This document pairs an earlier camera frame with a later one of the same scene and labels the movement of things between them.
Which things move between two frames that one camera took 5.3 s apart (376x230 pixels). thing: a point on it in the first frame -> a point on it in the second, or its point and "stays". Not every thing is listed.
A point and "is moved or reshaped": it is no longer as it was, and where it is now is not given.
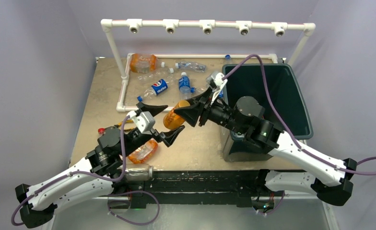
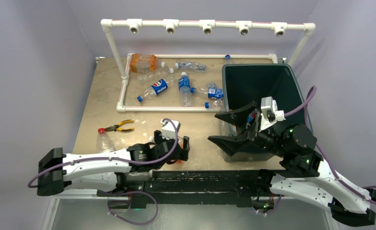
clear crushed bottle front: (138, 172) stays
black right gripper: (191, 113) -> (231, 143)
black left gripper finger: (168, 137) -> (186, 143)
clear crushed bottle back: (191, 65) stays
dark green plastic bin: (247, 80) stays
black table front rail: (244, 185) stays
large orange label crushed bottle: (144, 152) is moved or reshaped
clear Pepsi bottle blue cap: (158, 87) stays
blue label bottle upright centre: (184, 86) stays
